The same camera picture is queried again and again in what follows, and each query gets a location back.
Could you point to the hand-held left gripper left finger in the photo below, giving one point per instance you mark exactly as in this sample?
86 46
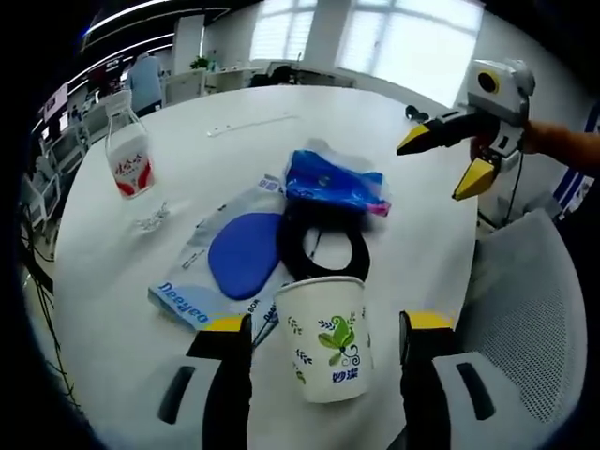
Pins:
229 384

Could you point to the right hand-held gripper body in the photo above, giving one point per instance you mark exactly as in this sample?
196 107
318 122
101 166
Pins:
506 98

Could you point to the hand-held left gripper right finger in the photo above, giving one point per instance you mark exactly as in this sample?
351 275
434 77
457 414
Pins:
422 384

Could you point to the white paper cup green print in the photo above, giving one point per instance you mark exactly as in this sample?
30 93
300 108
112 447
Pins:
323 347

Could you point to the clear bag with blue pad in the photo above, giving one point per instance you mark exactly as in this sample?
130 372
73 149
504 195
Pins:
239 258

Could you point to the blue tissue pack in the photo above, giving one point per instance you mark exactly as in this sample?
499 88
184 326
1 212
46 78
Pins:
328 183

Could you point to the clear water bottle red label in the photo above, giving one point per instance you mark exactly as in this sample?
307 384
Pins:
129 159

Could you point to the small black object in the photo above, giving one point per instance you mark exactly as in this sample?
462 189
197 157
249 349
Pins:
416 114

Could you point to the person's blue striped clothing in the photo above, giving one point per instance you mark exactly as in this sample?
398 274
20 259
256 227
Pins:
574 187

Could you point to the large window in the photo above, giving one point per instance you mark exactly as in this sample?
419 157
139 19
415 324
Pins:
412 33

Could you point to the white mesh office chair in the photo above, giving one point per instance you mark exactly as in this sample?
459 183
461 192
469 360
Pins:
525 319

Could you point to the white table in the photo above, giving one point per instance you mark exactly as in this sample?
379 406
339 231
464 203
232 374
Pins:
112 319

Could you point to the black office chair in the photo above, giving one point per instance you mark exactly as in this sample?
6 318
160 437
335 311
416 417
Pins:
281 75

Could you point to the narrow window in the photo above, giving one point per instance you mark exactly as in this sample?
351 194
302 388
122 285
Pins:
286 28

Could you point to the potted green plant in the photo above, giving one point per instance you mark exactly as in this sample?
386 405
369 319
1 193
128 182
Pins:
199 63

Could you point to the long ceiling light strip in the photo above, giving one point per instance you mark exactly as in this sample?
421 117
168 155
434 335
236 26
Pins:
140 14

